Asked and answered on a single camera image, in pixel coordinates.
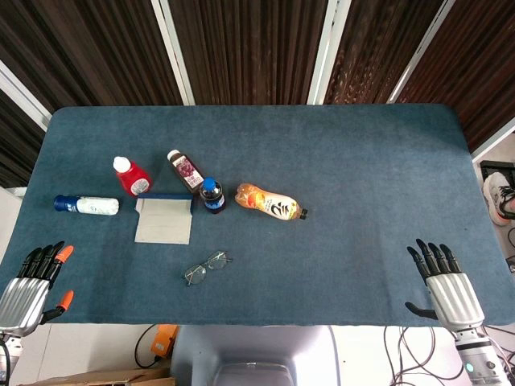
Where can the orange device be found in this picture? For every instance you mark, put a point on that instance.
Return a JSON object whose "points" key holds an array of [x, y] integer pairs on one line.
{"points": [[165, 339]]}

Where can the orange tea bottle black cap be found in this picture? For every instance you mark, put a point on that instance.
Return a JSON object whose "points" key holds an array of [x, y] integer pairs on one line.
{"points": [[269, 203]]}

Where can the red ketchup bottle white cap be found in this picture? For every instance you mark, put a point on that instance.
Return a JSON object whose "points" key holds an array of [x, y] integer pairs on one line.
{"points": [[134, 179]]}

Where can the white orange sneaker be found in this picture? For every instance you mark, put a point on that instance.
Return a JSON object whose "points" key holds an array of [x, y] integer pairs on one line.
{"points": [[495, 193]]}

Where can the blue glasses case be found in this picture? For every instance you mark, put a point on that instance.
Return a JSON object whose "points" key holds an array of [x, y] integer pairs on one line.
{"points": [[163, 225]]}

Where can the eyeglasses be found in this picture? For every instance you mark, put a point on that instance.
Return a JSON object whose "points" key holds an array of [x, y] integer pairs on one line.
{"points": [[196, 276]]}

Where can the dark juice bottle white cap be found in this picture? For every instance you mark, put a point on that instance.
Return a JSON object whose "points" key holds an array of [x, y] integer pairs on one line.
{"points": [[187, 173]]}

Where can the brown slatted partition panel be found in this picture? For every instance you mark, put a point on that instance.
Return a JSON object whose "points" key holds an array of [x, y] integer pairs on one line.
{"points": [[479, 64], [88, 52], [249, 48], [374, 44], [16, 149]]}

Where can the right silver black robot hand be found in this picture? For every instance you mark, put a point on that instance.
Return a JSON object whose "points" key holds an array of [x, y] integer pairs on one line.
{"points": [[454, 297]]}

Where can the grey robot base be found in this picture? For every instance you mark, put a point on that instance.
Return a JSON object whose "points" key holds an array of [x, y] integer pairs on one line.
{"points": [[257, 346]]}

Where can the white partition post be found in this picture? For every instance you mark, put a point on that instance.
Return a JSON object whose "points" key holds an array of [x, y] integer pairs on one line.
{"points": [[328, 52], [420, 52], [24, 96], [495, 138], [173, 52]]}

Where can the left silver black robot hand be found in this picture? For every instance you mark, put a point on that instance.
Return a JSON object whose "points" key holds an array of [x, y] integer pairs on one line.
{"points": [[26, 299]]}

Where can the brown cardboard box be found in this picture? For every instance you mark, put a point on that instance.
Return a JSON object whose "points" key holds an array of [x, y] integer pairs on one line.
{"points": [[120, 378]]}

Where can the cola bottle blue cap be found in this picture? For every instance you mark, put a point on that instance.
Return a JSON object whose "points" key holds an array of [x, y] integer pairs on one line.
{"points": [[212, 197]]}

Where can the white bottle blue cap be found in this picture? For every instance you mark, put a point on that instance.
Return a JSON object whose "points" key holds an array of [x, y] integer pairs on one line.
{"points": [[96, 206]]}

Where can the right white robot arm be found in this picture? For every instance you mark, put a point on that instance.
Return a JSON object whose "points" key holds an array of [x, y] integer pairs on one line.
{"points": [[480, 360]]}

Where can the blue felt tablecloth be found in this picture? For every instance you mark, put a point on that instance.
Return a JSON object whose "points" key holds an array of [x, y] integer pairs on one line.
{"points": [[342, 181]]}

